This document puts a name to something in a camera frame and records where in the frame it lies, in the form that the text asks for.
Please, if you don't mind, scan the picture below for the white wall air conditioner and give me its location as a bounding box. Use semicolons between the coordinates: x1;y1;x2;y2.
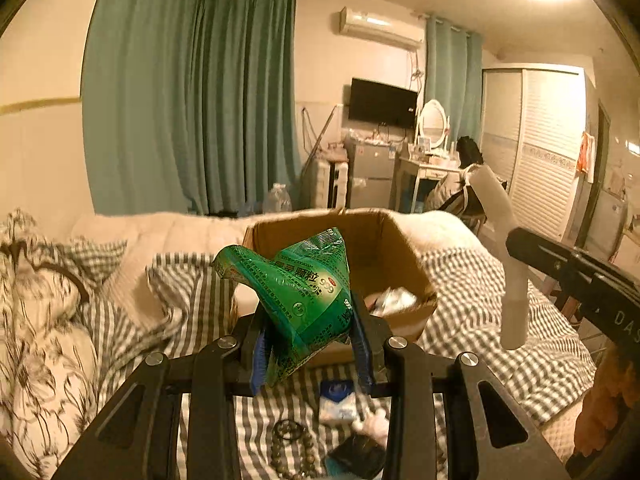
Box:
338;8;424;51

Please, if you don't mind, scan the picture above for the orange hanging towel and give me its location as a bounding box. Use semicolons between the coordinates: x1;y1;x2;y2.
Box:
576;131;596;182

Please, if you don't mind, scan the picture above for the black wall television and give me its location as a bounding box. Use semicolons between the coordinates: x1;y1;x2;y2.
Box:
348;78;418;129

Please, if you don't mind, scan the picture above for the black small pouch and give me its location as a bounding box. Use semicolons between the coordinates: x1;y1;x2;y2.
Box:
324;434;386;479

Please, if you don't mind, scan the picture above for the green foil snack bag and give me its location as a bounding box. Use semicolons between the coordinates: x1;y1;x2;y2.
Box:
214;228;354;393

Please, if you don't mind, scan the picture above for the brown cardboard box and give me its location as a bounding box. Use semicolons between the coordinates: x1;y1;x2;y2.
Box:
240;209;436;367

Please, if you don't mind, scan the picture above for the grey checkered bed sheet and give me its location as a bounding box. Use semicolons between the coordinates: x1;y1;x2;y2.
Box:
76;247;596;479

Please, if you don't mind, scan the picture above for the clear water bottle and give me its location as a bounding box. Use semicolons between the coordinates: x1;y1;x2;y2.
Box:
262;183;292;214

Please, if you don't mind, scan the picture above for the narrow teal curtain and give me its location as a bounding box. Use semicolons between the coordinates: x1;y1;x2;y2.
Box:
423;16;483;143

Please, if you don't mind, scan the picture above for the white louvered wardrobe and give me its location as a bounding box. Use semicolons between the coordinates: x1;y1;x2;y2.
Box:
480;64;587;240

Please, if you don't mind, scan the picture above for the black hair tie ring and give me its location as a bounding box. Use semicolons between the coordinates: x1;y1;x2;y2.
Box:
272;418;306;443

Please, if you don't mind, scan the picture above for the large teal curtain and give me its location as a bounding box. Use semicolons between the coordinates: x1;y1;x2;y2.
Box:
81;0;300;216

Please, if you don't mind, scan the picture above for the clear crumpled plastic bag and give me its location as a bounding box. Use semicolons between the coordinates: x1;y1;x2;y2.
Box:
366;287;418;316

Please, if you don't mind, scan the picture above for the chair with piled clothes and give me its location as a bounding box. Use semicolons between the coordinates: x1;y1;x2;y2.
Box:
425;136;488;235

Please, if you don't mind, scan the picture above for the floral white black quilt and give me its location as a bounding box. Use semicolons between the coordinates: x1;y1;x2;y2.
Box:
1;210;96;479

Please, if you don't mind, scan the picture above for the wooden bead bracelet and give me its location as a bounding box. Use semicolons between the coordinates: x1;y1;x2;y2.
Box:
269;421;321;480

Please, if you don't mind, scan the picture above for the blue white tissue pack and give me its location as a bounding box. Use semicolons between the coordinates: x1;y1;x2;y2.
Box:
318;379;358;426

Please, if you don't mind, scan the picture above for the person's right hand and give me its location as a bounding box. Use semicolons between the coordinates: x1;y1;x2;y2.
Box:
574;344;639;457

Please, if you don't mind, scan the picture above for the white fluffy blanket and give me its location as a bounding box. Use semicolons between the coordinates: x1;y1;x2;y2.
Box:
70;209;483;330

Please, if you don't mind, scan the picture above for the grey mini fridge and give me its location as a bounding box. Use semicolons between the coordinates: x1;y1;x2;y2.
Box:
346;138;396;209

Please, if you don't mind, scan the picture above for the white oval vanity mirror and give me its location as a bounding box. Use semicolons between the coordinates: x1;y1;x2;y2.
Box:
416;99;449;148

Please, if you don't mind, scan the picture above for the white storage shelf unit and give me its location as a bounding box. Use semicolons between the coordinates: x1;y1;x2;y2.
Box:
307;158;348;209

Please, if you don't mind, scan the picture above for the white dressing table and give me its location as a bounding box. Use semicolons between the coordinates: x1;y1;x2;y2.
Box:
394;146;459;214

